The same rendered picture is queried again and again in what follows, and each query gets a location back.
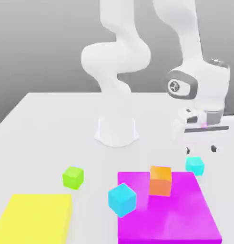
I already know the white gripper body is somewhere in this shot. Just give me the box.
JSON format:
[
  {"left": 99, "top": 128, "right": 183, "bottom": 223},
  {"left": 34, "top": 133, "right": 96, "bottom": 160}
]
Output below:
[{"left": 173, "top": 115, "right": 234, "bottom": 148}]

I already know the small cyan cube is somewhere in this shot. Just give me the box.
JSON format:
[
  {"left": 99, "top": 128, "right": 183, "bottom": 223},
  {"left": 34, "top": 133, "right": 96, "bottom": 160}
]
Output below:
[
  {"left": 107, "top": 183, "right": 137, "bottom": 218},
  {"left": 185, "top": 156, "right": 205, "bottom": 177}
]

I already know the small orange cube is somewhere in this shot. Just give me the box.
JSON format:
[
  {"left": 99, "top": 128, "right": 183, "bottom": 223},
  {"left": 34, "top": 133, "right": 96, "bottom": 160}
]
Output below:
[{"left": 149, "top": 165, "right": 173, "bottom": 197}]

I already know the small green cube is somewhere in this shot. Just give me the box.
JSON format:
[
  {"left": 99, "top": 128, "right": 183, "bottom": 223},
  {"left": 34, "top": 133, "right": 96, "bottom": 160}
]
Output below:
[{"left": 62, "top": 165, "right": 84, "bottom": 191}]

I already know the large magenta box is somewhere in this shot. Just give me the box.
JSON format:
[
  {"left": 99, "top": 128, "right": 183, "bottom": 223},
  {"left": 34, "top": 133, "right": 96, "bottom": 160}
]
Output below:
[{"left": 117, "top": 171, "right": 224, "bottom": 244}]

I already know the large yellow box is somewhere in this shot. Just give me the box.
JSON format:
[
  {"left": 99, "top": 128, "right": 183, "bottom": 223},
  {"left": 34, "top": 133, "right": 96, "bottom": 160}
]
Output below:
[{"left": 0, "top": 193, "right": 73, "bottom": 244}]

